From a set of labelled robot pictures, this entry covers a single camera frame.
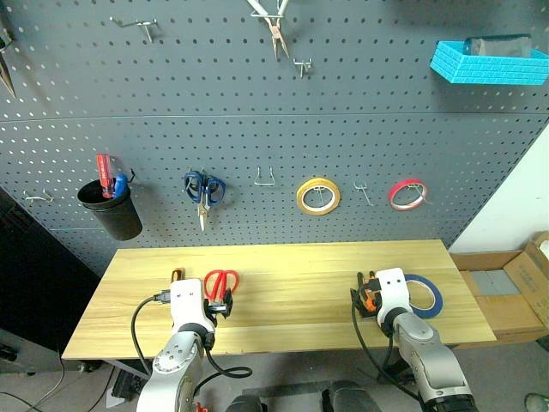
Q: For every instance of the black table frame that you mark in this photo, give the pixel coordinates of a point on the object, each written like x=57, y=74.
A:
x=126, y=382

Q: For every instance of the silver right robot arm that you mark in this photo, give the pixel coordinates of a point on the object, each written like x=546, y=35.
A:
x=429, y=360

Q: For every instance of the black plastic cup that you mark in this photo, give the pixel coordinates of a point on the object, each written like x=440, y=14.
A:
x=116, y=216

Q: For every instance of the yellow tape roll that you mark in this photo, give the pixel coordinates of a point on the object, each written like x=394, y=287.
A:
x=309, y=208

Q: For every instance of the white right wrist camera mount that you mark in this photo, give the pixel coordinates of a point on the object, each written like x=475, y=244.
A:
x=392, y=287

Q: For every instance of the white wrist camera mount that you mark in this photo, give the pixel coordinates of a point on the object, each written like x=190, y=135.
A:
x=392, y=287
x=187, y=300

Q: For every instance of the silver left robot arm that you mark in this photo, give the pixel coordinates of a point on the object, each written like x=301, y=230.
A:
x=176, y=365

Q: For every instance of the red tape roll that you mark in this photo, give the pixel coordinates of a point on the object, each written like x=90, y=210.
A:
x=399, y=205

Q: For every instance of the black pointed shears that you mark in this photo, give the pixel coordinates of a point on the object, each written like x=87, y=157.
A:
x=6, y=73

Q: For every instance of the blue plastic basket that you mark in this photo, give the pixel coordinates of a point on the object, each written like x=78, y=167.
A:
x=484, y=68

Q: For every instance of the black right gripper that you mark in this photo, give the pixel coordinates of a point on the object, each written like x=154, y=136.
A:
x=365, y=300

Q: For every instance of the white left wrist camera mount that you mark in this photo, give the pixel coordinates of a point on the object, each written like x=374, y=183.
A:
x=187, y=300

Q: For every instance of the small metal pegboard hook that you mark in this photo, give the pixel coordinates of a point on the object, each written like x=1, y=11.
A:
x=303, y=65

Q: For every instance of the open cardboard box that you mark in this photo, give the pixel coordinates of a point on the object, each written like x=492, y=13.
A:
x=510, y=292

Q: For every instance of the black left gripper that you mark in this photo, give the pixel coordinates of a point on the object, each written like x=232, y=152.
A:
x=213, y=308

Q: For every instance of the wooden table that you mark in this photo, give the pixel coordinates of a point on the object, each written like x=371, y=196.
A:
x=300, y=274

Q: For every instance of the wide metal loop hook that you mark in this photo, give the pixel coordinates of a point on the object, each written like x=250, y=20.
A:
x=264, y=180

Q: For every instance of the blue tape roll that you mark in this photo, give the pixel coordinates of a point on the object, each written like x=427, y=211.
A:
x=435, y=296

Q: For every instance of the dark rounded shape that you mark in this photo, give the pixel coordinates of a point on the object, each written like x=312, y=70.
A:
x=245, y=404
x=351, y=397

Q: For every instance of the grey metal pegboard wall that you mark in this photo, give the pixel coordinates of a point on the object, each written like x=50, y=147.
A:
x=257, y=120

